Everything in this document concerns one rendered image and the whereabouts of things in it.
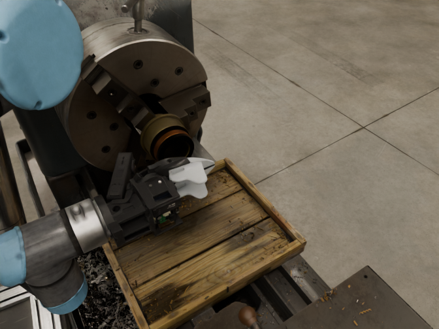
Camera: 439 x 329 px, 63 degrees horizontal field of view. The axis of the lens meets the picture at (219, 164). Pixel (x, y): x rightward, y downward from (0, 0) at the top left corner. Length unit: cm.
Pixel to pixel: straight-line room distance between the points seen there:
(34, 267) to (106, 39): 41
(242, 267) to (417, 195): 169
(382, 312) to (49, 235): 51
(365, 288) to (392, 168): 179
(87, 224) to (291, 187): 166
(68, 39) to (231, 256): 51
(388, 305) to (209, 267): 32
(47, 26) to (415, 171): 226
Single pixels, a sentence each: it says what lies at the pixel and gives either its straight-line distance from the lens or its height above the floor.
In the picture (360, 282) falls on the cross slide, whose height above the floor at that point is 97.
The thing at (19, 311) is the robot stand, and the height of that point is 21.
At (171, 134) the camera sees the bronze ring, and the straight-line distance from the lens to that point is 65.
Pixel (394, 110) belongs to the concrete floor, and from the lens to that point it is 293.
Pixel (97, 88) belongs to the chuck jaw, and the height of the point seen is 118.
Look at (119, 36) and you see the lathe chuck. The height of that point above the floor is 124.
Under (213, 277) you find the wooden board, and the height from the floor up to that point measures 89.
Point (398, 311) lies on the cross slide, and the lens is 67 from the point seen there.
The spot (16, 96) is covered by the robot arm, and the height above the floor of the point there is 134.
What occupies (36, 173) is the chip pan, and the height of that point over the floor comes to 54.
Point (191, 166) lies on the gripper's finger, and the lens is 62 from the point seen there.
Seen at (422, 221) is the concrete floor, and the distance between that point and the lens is 219.
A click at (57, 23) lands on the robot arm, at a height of 138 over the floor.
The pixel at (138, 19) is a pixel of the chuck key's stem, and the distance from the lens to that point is 73.
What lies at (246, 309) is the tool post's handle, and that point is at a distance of 42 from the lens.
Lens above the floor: 153
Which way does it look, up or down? 44 degrees down
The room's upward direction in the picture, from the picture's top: straight up
